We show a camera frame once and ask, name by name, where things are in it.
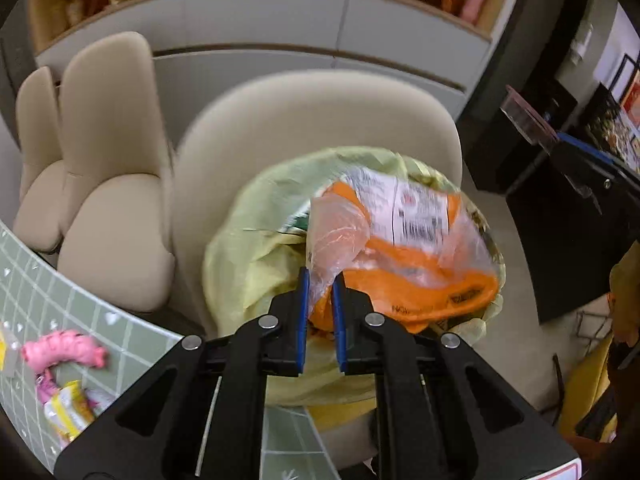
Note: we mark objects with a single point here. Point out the beige wall shelf cabinet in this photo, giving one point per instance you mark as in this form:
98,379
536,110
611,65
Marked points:
250,15

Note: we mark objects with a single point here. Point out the small red box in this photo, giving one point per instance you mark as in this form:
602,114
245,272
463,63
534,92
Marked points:
450,1

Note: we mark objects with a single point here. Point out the orange plastic bag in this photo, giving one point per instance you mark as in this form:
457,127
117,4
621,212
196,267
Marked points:
415,280

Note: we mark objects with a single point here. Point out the black cabinet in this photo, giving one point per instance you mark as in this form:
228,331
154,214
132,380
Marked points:
560,250

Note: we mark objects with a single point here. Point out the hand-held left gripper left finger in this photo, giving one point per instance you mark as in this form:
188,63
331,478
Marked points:
303,320

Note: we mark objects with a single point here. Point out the green grid tablecloth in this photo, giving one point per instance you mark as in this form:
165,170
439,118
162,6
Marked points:
75,310

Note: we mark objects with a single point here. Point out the yellow cushion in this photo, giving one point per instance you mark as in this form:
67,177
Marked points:
340,412

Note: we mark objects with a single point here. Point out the beige dining chair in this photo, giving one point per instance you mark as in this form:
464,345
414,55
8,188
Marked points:
37,185
110,160
300,120

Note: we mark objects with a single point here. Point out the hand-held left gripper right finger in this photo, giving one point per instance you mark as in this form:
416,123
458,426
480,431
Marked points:
339,320

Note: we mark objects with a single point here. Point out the yellow white snack packet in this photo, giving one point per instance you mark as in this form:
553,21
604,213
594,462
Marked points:
70,410

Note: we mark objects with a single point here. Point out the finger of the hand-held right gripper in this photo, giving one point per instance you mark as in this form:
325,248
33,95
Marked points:
587,147

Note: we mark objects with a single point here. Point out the pink caterpillar toy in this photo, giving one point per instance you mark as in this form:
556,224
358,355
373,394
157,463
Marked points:
65,347

